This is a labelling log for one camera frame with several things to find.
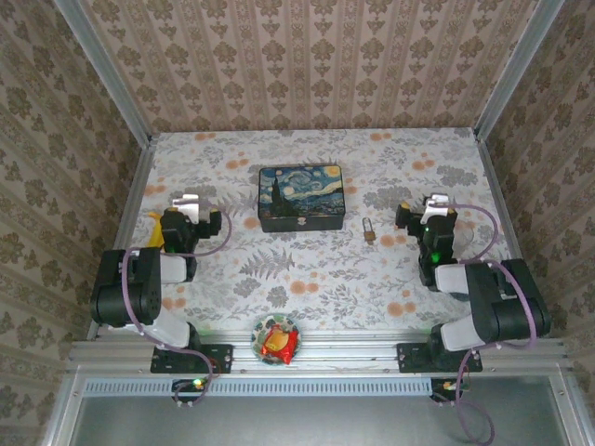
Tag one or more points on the small brass padlock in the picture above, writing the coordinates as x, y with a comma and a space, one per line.
370, 235

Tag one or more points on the starry night tin box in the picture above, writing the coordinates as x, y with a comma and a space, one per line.
297, 186

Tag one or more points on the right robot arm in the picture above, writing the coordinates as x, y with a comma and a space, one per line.
506, 306

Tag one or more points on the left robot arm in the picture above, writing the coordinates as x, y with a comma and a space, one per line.
125, 288

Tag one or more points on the yellow banana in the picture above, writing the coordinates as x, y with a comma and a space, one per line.
157, 234

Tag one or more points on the clear glass bowl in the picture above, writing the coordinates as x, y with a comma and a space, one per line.
467, 231

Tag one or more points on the floral patterned tablecloth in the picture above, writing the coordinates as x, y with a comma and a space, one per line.
372, 153

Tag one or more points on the patterned round plate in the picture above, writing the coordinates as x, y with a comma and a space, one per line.
258, 332

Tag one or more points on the red snack packet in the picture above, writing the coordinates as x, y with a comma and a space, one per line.
279, 346

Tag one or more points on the small circuit board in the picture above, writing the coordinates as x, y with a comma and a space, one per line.
188, 385
446, 385

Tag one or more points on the grey metal panel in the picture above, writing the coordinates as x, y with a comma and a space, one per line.
302, 423

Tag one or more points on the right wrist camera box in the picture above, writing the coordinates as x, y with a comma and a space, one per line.
437, 210

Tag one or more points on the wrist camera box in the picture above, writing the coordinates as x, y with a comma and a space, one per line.
188, 206
437, 210

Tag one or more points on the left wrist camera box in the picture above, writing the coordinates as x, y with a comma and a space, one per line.
188, 206

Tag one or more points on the aluminium side rail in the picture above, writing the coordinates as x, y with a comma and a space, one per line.
123, 232
496, 186

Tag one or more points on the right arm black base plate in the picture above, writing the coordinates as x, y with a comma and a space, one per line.
409, 360

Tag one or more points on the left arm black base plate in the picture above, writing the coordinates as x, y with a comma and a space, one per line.
223, 360

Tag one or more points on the aluminium table edge rail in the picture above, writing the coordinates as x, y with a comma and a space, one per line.
348, 348

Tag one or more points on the aluminium frame post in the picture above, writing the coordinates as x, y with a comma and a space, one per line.
104, 69
513, 69

